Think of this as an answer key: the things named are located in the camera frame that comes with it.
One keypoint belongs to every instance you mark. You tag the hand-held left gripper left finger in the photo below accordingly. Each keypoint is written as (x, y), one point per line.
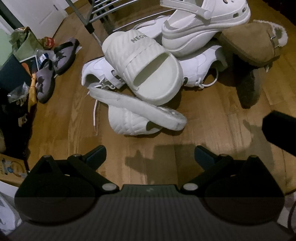
(97, 154)

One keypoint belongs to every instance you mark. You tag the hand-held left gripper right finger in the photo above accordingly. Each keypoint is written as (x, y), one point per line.
(204, 155)

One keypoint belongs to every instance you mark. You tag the white ribbed slide sandal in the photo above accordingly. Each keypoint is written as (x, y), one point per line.
(120, 53)
(138, 107)

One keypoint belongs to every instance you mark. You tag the white lace-up sneaker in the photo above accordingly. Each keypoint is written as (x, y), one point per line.
(97, 69)
(198, 62)

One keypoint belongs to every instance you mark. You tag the white clog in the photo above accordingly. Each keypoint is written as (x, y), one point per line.
(208, 27)
(150, 27)

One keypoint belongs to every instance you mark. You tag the metal shoe rack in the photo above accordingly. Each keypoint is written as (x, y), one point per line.
(89, 25)

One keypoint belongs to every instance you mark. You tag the black bag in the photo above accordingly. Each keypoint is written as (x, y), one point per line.
(16, 125)

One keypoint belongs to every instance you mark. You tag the purple grey sandal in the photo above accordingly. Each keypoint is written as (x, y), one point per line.
(66, 55)
(45, 85)

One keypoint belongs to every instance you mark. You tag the printed cardboard box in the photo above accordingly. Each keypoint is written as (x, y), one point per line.
(11, 169)

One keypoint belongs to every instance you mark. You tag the yellow packet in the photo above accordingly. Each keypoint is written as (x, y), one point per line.
(33, 90)

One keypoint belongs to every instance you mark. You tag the blue white packet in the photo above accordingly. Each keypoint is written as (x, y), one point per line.
(45, 58)

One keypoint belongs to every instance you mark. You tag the dark blue box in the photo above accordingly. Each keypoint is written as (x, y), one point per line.
(12, 74)

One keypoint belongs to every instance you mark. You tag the red packet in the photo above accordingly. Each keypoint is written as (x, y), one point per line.
(49, 42)

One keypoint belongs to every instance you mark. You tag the green bag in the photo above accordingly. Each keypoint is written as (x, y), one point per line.
(25, 44)

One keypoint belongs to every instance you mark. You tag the white door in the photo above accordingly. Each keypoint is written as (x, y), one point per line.
(46, 14)

